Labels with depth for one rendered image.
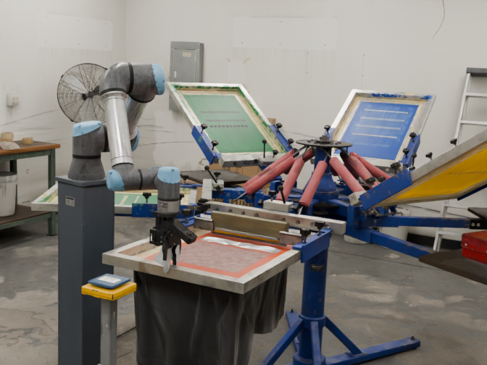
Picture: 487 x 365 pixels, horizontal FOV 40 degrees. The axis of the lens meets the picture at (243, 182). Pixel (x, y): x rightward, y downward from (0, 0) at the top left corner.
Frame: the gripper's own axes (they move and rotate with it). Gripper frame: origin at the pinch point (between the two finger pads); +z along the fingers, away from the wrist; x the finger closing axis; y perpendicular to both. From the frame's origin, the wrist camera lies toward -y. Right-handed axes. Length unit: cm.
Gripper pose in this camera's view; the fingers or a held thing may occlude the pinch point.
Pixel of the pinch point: (171, 269)
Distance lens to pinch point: 236.4
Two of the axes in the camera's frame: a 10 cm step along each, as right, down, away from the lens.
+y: -8.9, -1.2, 4.5
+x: -4.6, 1.3, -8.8
